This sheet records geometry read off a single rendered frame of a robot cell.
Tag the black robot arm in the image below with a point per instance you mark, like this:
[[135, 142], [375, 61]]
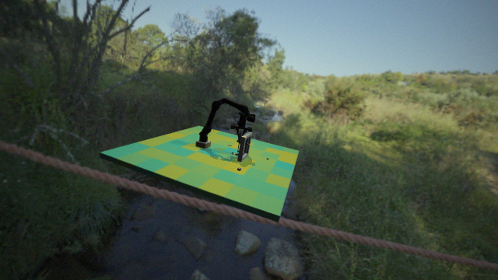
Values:
[[215, 106]]

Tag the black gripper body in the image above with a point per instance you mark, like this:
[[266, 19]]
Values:
[[241, 126]]

